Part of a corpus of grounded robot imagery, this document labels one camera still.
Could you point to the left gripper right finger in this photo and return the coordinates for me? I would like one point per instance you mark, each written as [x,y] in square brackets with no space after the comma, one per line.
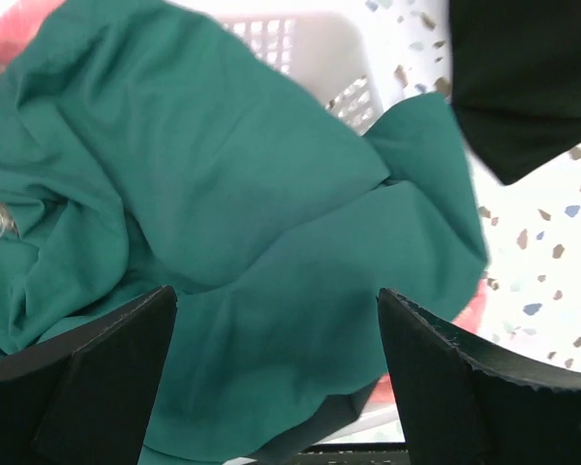
[464,400]

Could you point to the black shorts on hanger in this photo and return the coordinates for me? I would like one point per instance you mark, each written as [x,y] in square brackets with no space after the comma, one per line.
[516,81]

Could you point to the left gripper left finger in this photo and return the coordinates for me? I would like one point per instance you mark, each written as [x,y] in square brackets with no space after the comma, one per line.
[86,396]

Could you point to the teal green shorts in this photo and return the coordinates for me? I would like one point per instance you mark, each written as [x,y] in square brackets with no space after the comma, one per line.
[144,145]

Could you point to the white laundry basket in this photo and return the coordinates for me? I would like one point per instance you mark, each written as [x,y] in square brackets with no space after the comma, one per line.
[323,53]

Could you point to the coral patterned garment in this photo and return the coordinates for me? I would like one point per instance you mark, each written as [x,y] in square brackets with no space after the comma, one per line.
[19,23]

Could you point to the pink garment in basket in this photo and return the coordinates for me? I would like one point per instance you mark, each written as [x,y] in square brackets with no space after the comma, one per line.
[469,319]

